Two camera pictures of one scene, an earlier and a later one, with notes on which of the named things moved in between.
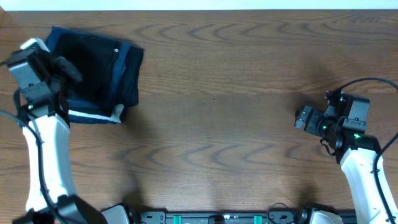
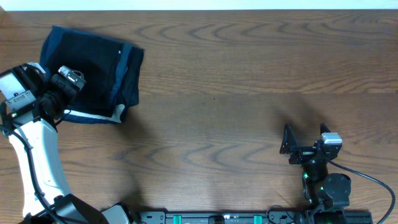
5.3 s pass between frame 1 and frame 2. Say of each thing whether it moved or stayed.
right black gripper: moved
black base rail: stayed
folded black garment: stayed
